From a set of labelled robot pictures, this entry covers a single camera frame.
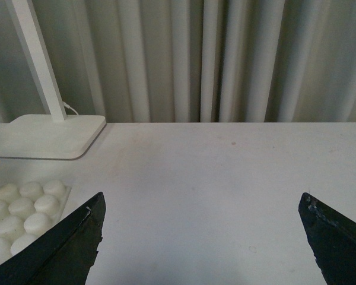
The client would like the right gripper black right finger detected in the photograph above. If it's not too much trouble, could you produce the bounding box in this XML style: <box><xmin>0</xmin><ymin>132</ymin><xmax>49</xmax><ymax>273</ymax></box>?
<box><xmin>298</xmin><ymin>192</ymin><xmax>356</xmax><ymax>284</ymax></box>

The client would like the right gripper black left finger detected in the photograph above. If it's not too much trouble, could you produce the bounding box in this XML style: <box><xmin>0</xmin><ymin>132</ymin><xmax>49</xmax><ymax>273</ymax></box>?
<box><xmin>0</xmin><ymin>192</ymin><xmax>106</xmax><ymax>284</ymax></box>

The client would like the white desk lamp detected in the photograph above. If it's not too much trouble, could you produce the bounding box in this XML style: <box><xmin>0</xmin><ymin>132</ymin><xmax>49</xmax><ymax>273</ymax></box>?
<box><xmin>0</xmin><ymin>1</ymin><xmax>106</xmax><ymax>160</ymax></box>

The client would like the grey pleated curtain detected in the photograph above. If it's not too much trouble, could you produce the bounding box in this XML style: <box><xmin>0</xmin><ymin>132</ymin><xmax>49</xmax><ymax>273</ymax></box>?
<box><xmin>0</xmin><ymin>0</ymin><xmax>356</xmax><ymax>124</ymax></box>

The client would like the white studded base plate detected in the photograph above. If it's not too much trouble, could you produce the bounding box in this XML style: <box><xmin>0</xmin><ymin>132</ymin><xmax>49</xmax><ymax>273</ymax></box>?
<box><xmin>0</xmin><ymin>180</ymin><xmax>71</xmax><ymax>265</ymax></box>

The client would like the white lamp cable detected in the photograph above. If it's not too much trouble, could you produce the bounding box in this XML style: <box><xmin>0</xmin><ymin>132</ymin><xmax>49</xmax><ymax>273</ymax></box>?
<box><xmin>62</xmin><ymin>101</ymin><xmax>79</xmax><ymax>116</ymax></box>

